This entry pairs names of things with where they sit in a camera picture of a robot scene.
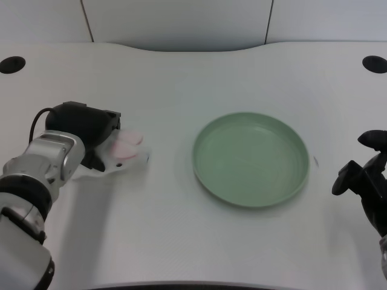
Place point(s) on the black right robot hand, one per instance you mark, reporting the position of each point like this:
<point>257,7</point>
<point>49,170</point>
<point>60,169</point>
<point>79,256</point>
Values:
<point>366,187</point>

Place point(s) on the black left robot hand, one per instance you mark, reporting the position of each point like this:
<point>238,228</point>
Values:
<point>84,130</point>

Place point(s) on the white plush rabbit doll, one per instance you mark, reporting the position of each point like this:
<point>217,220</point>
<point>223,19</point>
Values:
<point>121,154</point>

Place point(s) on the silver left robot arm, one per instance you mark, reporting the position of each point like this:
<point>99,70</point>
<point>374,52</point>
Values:
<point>27,205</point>

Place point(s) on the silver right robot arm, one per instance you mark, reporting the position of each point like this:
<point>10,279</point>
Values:
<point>383,262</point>

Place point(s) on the green round plate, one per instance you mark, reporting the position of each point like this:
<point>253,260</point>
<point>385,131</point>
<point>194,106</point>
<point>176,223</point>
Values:
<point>251,160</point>

